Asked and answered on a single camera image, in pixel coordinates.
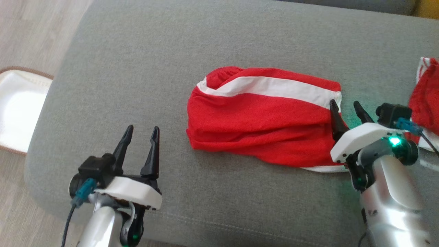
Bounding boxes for red shorts with white stripe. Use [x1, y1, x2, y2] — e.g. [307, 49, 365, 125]
[186, 66, 343, 173]

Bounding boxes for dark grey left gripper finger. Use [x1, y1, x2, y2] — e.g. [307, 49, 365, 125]
[140, 126, 160, 179]
[112, 125, 134, 172]

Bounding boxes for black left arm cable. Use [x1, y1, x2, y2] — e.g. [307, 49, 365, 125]
[61, 204, 78, 247]

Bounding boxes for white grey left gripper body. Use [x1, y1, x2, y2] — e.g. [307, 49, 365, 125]
[94, 175, 163, 247]

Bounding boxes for red white basketball jersey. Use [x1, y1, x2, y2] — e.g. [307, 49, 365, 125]
[408, 57, 439, 152]

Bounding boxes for white laundry basket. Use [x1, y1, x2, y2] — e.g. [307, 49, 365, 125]
[0, 66, 54, 156]

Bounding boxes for large grey sofa seat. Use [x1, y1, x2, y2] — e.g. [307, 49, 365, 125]
[24, 0, 439, 247]

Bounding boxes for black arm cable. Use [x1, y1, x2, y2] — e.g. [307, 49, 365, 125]
[420, 132, 439, 156]
[61, 204, 78, 247]

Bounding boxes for wide yellow sofa backrest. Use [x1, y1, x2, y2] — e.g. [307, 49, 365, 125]
[413, 0, 439, 19]

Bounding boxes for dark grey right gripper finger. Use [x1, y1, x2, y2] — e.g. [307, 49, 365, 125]
[353, 101, 375, 125]
[329, 99, 349, 141]

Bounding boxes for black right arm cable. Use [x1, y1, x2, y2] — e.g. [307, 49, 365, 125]
[420, 132, 439, 156]

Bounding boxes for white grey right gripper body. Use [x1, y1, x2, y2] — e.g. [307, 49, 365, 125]
[330, 123, 419, 192]

